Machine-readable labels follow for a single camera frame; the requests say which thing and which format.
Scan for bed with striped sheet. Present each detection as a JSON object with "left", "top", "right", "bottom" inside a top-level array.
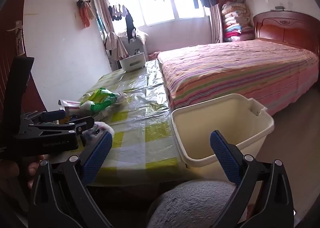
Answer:
[{"left": 157, "top": 39, "right": 320, "bottom": 116}]

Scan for brown wooden door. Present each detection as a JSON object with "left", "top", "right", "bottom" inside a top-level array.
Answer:
[{"left": 0, "top": 0, "right": 47, "bottom": 143}]

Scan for green plastic bag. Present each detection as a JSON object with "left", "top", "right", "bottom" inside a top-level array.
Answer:
[{"left": 80, "top": 88, "right": 119, "bottom": 114}]

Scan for hanger with dark socks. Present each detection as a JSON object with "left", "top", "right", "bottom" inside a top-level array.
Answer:
[{"left": 108, "top": 4, "right": 129, "bottom": 21}]

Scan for stack of folded blankets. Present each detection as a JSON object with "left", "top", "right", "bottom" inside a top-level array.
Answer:
[{"left": 221, "top": 0, "right": 254, "bottom": 42}]

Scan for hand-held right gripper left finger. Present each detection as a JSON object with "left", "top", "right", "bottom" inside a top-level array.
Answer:
[{"left": 29, "top": 130, "right": 113, "bottom": 228}]

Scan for brass door handle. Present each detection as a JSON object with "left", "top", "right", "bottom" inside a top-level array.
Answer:
[{"left": 6, "top": 21, "right": 25, "bottom": 56}]

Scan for white storage basket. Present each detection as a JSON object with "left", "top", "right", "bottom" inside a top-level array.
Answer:
[{"left": 119, "top": 52, "right": 147, "bottom": 72}]

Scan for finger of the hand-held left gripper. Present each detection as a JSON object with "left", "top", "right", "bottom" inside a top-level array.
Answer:
[
  {"left": 19, "top": 115, "right": 95, "bottom": 147},
  {"left": 22, "top": 109, "right": 66, "bottom": 125}
]

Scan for wooden headboard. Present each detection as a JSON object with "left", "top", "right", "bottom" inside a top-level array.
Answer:
[{"left": 252, "top": 11, "right": 320, "bottom": 56}]

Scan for orange cloth on wall hook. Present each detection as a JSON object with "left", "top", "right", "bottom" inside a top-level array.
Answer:
[{"left": 76, "top": 0, "right": 97, "bottom": 28}]

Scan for patterned plastic wrapper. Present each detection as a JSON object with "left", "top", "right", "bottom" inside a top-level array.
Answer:
[{"left": 84, "top": 121, "right": 115, "bottom": 146}]

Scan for white washing machine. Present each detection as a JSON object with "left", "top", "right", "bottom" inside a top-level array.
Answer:
[{"left": 116, "top": 32, "right": 148, "bottom": 61}]

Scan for black hanging garment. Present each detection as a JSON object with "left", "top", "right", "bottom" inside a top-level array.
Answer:
[{"left": 125, "top": 8, "right": 138, "bottom": 44}]

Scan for red white paper packet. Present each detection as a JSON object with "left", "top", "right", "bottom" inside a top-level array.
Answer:
[{"left": 58, "top": 99, "right": 82, "bottom": 116}]

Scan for cream plastic bin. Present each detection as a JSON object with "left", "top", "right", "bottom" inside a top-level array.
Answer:
[{"left": 171, "top": 93, "right": 275, "bottom": 185}]

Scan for person's left hand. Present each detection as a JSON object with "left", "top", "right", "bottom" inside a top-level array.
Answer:
[{"left": 0, "top": 155, "right": 44, "bottom": 188}]

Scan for pink curtain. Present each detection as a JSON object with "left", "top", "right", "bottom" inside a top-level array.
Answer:
[
  {"left": 89, "top": 0, "right": 115, "bottom": 44},
  {"left": 209, "top": 3, "right": 223, "bottom": 44}
]

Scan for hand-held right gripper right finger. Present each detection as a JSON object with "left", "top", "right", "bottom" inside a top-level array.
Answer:
[{"left": 209, "top": 130, "right": 294, "bottom": 228}]

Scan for striped hanging towels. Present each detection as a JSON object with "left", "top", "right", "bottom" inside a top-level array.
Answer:
[{"left": 105, "top": 32, "right": 129, "bottom": 60}]

